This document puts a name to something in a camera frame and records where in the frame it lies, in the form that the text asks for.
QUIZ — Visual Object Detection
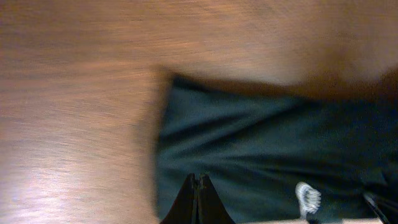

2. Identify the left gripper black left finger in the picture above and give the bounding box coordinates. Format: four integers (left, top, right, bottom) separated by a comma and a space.
160, 174, 198, 224

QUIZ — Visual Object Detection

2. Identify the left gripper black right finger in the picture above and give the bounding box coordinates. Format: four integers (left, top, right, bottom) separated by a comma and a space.
198, 174, 235, 224

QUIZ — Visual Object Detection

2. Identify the dark green cloth garment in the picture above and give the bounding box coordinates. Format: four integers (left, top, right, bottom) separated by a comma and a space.
155, 77, 397, 223

